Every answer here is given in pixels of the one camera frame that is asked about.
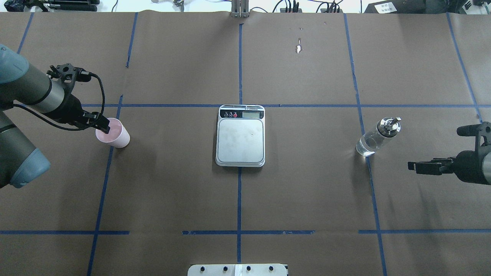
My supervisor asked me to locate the pink plastic cup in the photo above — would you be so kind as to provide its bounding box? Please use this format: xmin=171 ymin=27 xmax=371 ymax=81
xmin=95 ymin=118 xmax=130 ymax=148

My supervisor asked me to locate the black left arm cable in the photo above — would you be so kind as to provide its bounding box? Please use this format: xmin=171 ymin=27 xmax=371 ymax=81
xmin=12 ymin=73 xmax=106 ymax=131

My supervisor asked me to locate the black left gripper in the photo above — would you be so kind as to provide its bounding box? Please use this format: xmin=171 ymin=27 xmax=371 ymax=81
xmin=58 ymin=96 xmax=110 ymax=134

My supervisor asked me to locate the glass sauce dispenser bottle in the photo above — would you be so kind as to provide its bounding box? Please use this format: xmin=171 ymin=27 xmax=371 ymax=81
xmin=355 ymin=117 xmax=402 ymax=157

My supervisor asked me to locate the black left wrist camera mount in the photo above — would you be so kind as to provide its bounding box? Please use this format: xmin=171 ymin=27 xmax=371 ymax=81
xmin=47 ymin=63 xmax=92 ymax=93

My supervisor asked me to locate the white digital kitchen scale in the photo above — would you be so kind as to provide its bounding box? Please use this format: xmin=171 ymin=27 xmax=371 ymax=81
xmin=215 ymin=105 xmax=265 ymax=168

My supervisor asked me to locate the blue tape long line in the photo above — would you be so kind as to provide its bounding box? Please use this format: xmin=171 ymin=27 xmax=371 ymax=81
xmin=343 ymin=13 xmax=388 ymax=276

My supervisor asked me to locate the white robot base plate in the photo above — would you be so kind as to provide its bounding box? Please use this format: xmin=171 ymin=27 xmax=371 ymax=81
xmin=187 ymin=263 xmax=289 ymax=276

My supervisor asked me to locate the black box on desk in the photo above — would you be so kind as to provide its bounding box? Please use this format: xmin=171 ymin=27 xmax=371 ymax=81
xmin=363 ymin=0 xmax=450 ymax=14

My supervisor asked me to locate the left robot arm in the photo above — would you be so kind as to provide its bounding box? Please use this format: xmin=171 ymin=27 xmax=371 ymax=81
xmin=0 ymin=45 xmax=112 ymax=188

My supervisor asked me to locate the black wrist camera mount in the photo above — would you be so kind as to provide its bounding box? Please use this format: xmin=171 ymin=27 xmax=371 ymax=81
xmin=456 ymin=121 xmax=491 ymax=152
xmin=47 ymin=63 xmax=92 ymax=93

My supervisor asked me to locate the aluminium frame post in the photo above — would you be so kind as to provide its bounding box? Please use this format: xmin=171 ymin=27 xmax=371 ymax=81
xmin=231 ymin=0 xmax=250 ymax=18

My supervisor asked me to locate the blue tape cross line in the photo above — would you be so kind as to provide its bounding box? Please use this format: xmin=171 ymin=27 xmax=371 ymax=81
xmin=81 ymin=103 xmax=491 ymax=108

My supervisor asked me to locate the brown paper table cover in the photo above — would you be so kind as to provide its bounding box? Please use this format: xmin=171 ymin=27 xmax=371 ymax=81
xmin=1 ymin=11 xmax=490 ymax=276

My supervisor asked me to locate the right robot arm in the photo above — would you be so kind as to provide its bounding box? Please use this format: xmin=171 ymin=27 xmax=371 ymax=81
xmin=407 ymin=150 xmax=491 ymax=185

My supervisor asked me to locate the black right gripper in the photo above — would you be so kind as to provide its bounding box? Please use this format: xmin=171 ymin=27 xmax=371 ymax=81
xmin=407 ymin=151 xmax=489 ymax=184

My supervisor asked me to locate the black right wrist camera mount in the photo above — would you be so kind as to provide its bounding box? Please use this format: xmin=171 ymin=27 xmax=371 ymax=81
xmin=456 ymin=121 xmax=491 ymax=152

